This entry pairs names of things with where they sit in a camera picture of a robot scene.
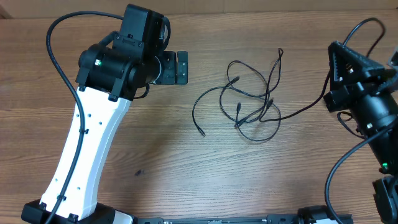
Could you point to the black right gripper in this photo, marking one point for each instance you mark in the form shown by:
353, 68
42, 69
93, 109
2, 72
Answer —
355, 91

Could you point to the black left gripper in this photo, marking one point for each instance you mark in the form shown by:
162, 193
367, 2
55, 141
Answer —
166, 76

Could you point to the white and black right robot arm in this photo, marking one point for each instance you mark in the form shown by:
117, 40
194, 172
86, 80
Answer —
376, 118

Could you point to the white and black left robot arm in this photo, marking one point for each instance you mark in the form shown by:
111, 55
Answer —
110, 73

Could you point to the small black debris speck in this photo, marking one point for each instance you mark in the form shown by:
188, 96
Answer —
138, 173

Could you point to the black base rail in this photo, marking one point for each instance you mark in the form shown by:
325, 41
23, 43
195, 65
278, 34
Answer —
307, 215

